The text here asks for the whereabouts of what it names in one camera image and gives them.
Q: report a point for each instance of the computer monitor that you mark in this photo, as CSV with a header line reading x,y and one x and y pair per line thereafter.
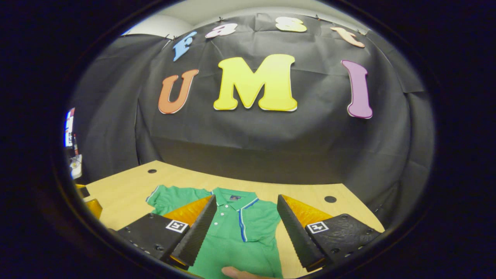
x,y
69,128

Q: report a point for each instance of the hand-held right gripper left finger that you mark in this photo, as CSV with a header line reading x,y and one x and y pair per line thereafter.
x,y
197,236

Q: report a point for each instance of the green T-shirt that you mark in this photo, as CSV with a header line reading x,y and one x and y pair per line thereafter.
x,y
232,252

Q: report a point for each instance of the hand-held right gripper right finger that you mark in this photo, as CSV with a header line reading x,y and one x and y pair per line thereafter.
x,y
296,236

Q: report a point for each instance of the red bottle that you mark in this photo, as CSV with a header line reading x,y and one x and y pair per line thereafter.
x,y
75,147

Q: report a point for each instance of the white side table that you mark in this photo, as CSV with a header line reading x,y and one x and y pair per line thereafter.
x,y
76,166

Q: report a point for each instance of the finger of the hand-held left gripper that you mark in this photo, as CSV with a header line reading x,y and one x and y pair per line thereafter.
x,y
82,191
94,208

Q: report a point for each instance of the black backdrop cloth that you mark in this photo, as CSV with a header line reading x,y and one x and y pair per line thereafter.
x,y
271,147

